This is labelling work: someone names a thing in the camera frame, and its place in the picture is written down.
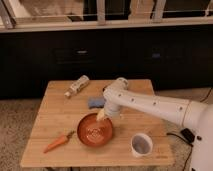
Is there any orange carrot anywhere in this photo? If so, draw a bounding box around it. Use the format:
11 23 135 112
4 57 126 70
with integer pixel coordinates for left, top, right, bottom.
44 131 74 153

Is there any black power adapter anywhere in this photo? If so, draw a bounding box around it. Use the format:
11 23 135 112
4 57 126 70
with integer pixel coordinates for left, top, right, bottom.
181 128 195 143

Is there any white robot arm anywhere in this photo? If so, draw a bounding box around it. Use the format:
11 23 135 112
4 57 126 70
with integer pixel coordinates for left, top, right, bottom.
97 77 213 171

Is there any dark cabinet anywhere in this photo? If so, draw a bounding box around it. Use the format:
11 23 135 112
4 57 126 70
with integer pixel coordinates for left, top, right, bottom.
0 25 213 99

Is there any orange ceramic bowl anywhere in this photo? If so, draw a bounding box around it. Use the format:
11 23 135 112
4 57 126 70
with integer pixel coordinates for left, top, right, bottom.
77 113 113 147

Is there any black cable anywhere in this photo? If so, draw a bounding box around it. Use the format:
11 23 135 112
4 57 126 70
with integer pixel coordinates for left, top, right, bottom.
166 87 213 171

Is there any white cup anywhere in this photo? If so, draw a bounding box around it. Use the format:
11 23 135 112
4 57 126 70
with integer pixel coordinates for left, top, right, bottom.
130 133 153 158

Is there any blue sponge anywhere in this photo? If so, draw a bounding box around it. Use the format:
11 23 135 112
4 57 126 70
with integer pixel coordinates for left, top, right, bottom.
88 97 105 109

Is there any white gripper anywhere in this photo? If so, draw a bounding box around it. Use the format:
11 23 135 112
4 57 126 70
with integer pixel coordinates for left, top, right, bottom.
96 101 121 121

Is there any wooden table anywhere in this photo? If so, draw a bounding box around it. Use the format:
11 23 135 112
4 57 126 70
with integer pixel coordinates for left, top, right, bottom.
20 80 174 168

